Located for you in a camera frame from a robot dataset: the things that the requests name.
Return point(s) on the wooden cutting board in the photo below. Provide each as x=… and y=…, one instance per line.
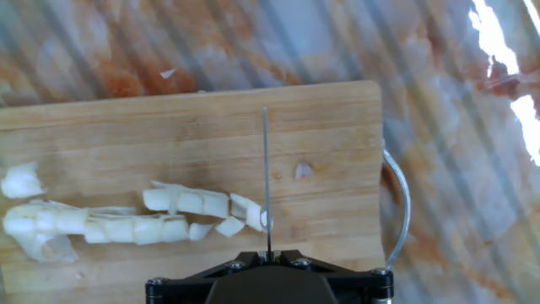
x=169, y=139

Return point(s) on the steel cleaver knife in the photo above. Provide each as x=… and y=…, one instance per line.
x=266, y=169

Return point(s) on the small scallion skin scrap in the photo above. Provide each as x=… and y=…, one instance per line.
x=167, y=73
x=303, y=171

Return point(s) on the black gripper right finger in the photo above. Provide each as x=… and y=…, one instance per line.
x=358, y=285

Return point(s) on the marble pattern plastic mat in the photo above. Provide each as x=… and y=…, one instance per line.
x=295, y=42

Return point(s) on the chopped white scallion piece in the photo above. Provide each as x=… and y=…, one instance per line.
x=21, y=181

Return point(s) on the white scallion stalk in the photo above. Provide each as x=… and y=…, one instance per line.
x=122, y=230

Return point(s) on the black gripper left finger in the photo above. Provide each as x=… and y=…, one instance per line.
x=185, y=283

